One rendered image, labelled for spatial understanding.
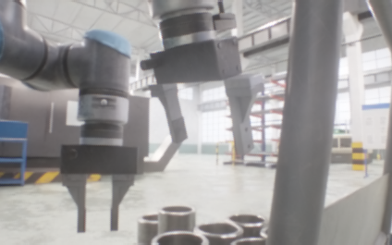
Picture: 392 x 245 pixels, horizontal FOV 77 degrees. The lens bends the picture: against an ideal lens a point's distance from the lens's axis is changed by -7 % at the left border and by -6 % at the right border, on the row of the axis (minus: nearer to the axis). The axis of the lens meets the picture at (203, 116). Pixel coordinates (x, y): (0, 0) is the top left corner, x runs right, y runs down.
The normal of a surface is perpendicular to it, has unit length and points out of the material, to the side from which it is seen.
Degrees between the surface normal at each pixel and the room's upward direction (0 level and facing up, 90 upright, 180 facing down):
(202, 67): 114
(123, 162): 90
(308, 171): 95
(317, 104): 95
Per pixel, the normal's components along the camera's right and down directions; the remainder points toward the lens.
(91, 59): -0.19, -0.10
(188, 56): -0.67, 0.31
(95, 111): 0.07, -0.10
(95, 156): 0.38, -0.11
